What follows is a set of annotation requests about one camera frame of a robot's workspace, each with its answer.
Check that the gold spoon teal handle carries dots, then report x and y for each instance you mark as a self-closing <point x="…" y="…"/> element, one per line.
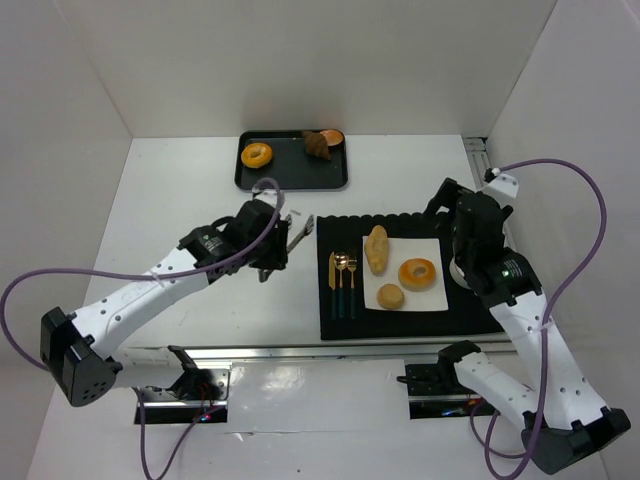
<point x="341" y="263"/>

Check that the orange ring donut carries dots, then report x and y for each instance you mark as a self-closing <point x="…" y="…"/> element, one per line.
<point x="417" y="274"/>

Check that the black scalloped placemat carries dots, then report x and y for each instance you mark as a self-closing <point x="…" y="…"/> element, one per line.
<point x="464" y="317"/>

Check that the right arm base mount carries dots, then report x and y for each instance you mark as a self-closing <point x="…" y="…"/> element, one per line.
<point x="434" y="391"/>

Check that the gold knife teal handle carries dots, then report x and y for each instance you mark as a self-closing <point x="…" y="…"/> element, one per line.
<point x="332" y="285"/>

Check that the aluminium rail right side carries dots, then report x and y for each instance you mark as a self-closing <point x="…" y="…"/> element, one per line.
<point x="476" y="151"/>

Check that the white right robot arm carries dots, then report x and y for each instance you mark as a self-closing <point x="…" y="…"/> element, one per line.
<point x="560" y="417"/>

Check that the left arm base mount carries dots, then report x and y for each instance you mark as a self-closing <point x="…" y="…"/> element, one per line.
<point x="183" y="390"/>

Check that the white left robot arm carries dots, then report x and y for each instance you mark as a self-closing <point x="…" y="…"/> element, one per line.
<point x="82" y="349"/>

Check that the chocolate croissant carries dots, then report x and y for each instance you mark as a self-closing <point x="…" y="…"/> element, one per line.
<point x="316" y="145"/>

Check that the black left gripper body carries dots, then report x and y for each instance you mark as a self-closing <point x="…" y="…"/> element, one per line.
<point x="279" y="242"/>

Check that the aluminium rail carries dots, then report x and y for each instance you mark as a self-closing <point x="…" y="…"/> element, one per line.
<point x="476" y="151"/>
<point x="322" y="352"/>

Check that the gold fork teal handle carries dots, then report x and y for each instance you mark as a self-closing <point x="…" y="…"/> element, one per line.
<point x="352" y="267"/>

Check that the round bread bun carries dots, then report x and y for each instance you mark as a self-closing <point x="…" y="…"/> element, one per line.
<point x="390" y="297"/>

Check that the oblong bread loaf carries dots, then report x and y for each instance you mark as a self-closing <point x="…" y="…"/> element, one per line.
<point x="376" y="249"/>

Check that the black serving tray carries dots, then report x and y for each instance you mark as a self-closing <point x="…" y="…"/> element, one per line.
<point x="291" y="166"/>

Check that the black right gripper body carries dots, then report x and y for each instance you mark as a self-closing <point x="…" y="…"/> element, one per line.
<point x="447" y="195"/>

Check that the aluminium rail front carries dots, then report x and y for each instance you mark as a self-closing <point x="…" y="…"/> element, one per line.
<point x="322" y="352"/>

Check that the orange glazed bun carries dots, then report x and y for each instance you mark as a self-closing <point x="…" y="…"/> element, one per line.
<point x="333" y="137"/>

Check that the white square plate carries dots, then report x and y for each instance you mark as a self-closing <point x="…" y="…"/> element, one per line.
<point x="433" y="299"/>

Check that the glazed ring donut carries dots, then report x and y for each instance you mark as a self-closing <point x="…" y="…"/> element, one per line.
<point x="256" y="155"/>

